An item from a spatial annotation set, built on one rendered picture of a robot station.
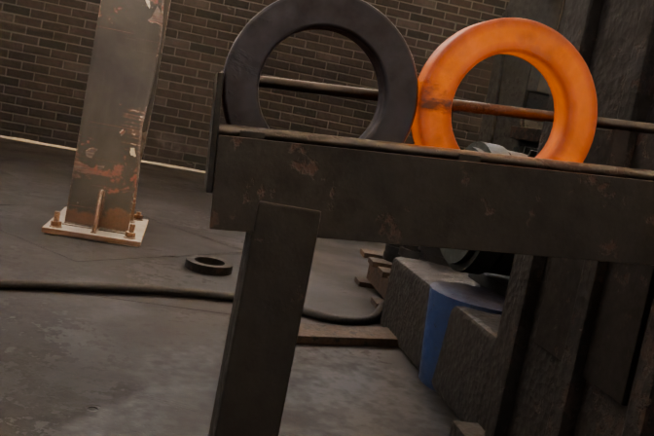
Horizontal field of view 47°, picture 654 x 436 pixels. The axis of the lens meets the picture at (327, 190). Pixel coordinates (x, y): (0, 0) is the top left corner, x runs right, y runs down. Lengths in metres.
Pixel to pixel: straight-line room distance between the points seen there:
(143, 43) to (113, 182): 0.59
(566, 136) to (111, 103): 2.62
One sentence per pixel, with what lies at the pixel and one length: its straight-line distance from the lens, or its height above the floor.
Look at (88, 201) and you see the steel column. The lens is 3.27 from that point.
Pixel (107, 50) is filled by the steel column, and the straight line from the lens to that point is 3.23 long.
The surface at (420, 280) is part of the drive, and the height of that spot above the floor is 0.24.
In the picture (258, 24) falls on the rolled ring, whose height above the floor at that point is 0.72.
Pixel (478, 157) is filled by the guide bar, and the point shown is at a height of 0.64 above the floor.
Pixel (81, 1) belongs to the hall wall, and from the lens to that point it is 6.88.
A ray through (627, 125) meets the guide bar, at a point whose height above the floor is 0.71.
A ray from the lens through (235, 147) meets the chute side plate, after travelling 0.67.
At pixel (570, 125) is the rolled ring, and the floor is 0.69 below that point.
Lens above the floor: 0.65
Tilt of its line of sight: 5 degrees down
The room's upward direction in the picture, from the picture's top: 11 degrees clockwise
